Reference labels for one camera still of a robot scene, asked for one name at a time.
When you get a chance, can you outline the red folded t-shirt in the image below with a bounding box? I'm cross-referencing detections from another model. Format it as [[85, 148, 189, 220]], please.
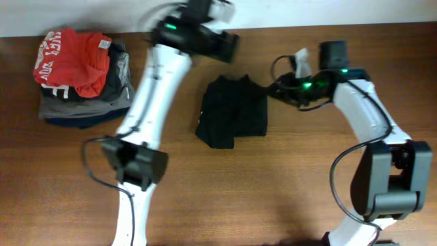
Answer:
[[33, 28, 112, 98]]

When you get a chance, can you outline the navy folded shirt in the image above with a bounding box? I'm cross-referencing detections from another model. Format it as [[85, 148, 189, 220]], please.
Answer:
[[44, 107, 130, 129]]

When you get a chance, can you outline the black t-shirt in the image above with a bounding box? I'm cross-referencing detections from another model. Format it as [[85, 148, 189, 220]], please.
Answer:
[[195, 75, 268, 149]]

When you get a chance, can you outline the grey folded shirt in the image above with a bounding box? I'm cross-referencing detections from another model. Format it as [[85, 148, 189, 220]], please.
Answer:
[[38, 38, 137, 120]]

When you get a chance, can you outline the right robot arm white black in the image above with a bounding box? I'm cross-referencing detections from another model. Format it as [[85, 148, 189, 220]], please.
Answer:
[[268, 40, 433, 246]]

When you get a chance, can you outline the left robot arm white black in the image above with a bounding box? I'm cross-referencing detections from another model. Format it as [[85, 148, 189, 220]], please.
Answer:
[[102, 0, 240, 245]]

